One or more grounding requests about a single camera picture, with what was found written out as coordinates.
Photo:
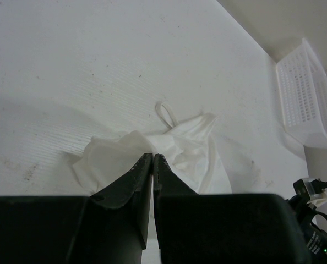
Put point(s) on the white tank top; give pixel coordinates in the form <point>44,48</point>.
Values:
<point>187,146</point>

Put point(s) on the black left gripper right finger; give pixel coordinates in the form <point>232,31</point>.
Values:
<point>232,228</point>

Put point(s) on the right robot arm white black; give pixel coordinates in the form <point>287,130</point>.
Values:
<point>315,238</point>

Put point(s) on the white plastic mesh basket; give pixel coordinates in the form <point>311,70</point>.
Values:
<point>302,82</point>

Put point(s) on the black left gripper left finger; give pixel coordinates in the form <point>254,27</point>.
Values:
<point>110,226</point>

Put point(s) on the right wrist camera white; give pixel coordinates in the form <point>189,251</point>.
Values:
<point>311,191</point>

